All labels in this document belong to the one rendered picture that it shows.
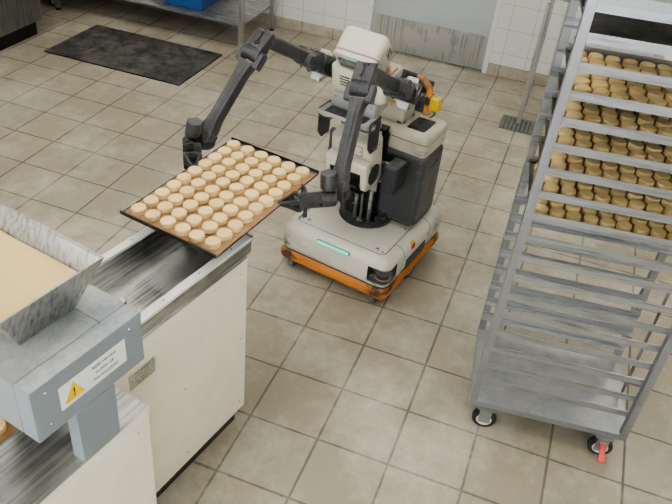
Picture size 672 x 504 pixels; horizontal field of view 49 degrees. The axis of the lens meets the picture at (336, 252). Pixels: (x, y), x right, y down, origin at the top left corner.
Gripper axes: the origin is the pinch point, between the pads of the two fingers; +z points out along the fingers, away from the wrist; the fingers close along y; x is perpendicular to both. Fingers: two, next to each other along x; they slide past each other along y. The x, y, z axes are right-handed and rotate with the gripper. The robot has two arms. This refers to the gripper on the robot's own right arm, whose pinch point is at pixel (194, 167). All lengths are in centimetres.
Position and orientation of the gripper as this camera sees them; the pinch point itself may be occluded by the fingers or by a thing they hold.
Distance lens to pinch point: 272.4
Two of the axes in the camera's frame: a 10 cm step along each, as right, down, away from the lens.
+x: 9.7, -0.8, 2.4
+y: 0.8, -7.9, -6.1
